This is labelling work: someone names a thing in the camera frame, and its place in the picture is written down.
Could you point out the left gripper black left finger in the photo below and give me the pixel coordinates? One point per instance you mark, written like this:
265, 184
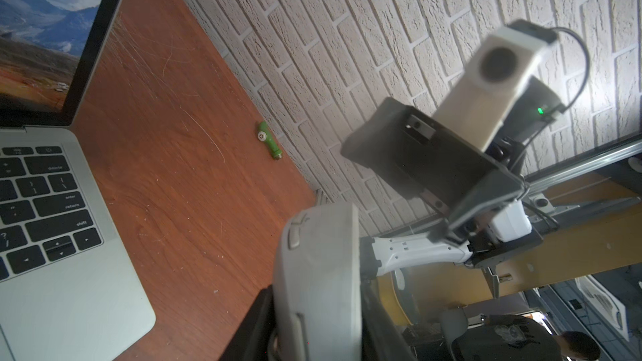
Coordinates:
252, 338

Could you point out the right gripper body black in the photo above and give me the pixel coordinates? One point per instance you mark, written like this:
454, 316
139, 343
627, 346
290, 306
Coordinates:
483, 222

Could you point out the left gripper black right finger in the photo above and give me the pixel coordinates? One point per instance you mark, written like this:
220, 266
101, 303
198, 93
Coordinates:
381, 341

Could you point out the white wireless mouse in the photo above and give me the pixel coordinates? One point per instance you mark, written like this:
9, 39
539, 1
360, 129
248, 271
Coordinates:
316, 285

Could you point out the silver laptop with mountain wallpaper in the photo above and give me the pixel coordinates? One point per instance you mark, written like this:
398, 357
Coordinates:
69, 290

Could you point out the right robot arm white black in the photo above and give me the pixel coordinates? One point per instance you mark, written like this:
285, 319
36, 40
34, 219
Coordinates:
534, 110

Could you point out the person in dark shirt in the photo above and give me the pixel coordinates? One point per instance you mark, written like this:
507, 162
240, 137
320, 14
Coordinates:
510, 337

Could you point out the green plastic toy right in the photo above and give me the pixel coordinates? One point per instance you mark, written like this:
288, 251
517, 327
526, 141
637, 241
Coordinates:
265, 136

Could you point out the aluminium rail frame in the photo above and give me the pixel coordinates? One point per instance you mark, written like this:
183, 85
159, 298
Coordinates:
616, 161

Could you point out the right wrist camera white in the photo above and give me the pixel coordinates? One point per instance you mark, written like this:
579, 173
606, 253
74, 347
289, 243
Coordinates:
493, 81

